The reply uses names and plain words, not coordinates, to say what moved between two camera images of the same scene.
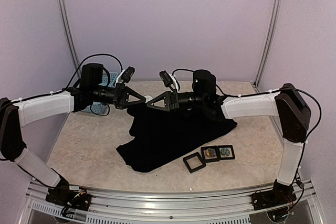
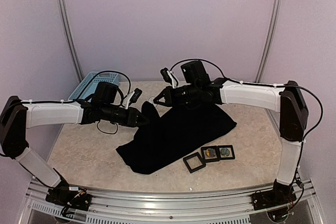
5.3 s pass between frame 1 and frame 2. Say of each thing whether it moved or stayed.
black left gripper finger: moved
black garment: stayed
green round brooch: stayed
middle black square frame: stayed
